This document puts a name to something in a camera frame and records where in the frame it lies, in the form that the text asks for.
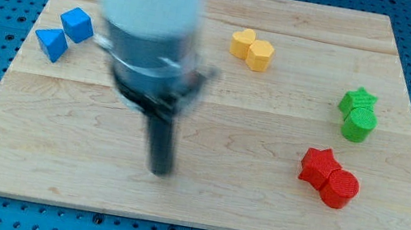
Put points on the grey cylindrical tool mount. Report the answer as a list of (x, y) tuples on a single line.
[(162, 75)]

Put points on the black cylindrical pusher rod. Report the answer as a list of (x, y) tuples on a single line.
[(160, 141)]

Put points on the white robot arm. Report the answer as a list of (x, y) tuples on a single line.
[(154, 17)]

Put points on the blue cube block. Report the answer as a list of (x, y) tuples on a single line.
[(77, 24)]

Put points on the yellow heart block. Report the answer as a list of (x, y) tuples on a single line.
[(240, 42)]

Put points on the blue triangular block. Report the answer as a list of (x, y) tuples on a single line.
[(52, 42)]

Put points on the yellow pentagon block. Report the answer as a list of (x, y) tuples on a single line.
[(260, 54)]

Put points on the light wooden board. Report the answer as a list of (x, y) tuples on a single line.
[(66, 139)]

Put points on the red star block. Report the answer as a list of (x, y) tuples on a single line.
[(317, 166)]

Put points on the red cylinder block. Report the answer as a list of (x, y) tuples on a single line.
[(339, 189)]

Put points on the green cylinder block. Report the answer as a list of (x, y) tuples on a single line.
[(359, 124)]

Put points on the green star block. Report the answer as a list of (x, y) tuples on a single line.
[(356, 99)]

